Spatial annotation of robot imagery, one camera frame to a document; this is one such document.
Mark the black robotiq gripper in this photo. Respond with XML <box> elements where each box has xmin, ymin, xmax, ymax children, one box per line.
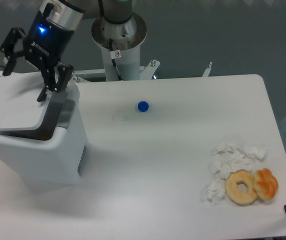
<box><xmin>0</xmin><ymin>11</ymin><xmax>76</xmax><ymax>102</ymax></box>

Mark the white trash can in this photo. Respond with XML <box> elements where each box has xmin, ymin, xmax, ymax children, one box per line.
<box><xmin>0</xmin><ymin>71</ymin><xmax>88</xmax><ymax>184</ymax></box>

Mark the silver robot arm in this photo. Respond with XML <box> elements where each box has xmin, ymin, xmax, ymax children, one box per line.
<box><xmin>0</xmin><ymin>0</ymin><xmax>132</xmax><ymax>102</ymax></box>

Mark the blue bottle cap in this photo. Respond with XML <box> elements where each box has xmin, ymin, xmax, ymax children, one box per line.
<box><xmin>137</xmin><ymin>100</ymin><xmax>149</xmax><ymax>113</ymax></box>

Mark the crumpled white tissue upper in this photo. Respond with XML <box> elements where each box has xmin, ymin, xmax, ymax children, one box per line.
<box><xmin>212</xmin><ymin>141</ymin><xmax>240</xmax><ymax>156</ymax></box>

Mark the crumpled white tissue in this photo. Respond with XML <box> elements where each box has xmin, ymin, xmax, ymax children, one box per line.
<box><xmin>244</xmin><ymin>146</ymin><xmax>268</xmax><ymax>161</ymax></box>
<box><xmin>212</xmin><ymin>141</ymin><xmax>240</xmax><ymax>156</ymax></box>
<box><xmin>205</xmin><ymin>179</ymin><xmax>225</xmax><ymax>207</ymax></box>
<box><xmin>210</xmin><ymin>152</ymin><xmax>252</xmax><ymax>180</ymax></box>

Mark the crumpled white tissue middle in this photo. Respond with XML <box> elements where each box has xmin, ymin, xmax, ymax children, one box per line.
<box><xmin>210</xmin><ymin>152</ymin><xmax>252</xmax><ymax>180</ymax></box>

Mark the crumpled white tissue lower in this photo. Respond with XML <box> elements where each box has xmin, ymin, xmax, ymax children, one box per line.
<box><xmin>205</xmin><ymin>179</ymin><xmax>225</xmax><ymax>207</ymax></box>

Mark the crumpled white tissue right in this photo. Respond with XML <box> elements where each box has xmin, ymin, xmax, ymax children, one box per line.
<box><xmin>244</xmin><ymin>146</ymin><xmax>268</xmax><ymax>161</ymax></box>

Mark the orange twisted bread roll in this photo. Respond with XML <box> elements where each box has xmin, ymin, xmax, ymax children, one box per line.
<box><xmin>252</xmin><ymin>168</ymin><xmax>278</xmax><ymax>201</ymax></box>

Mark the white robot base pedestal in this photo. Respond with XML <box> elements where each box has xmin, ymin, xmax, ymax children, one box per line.
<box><xmin>91</xmin><ymin>13</ymin><xmax>147</xmax><ymax>82</ymax></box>

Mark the white metal bracket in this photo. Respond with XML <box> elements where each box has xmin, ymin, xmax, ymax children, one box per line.
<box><xmin>202</xmin><ymin>62</ymin><xmax>212</xmax><ymax>77</ymax></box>

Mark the plain ring donut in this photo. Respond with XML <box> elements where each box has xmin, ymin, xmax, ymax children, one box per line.
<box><xmin>224</xmin><ymin>170</ymin><xmax>258</xmax><ymax>206</ymax></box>

